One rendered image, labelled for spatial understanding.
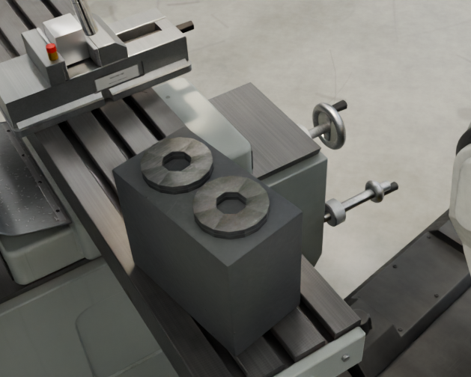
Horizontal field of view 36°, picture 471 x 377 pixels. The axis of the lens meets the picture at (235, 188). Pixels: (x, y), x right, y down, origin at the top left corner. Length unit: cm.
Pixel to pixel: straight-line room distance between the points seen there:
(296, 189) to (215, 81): 144
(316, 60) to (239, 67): 31
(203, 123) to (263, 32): 176
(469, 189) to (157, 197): 45
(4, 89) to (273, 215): 62
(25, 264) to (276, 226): 58
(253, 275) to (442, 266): 71
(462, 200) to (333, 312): 26
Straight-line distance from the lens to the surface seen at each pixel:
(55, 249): 129
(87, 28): 121
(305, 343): 96
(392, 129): 268
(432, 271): 148
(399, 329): 138
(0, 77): 134
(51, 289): 134
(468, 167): 104
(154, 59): 134
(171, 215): 85
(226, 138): 139
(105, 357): 158
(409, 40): 315
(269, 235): 82
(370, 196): 171
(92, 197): 116
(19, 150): 139
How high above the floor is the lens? 173
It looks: 45 degrees down
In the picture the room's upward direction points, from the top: 4 degrees counter-clockwise
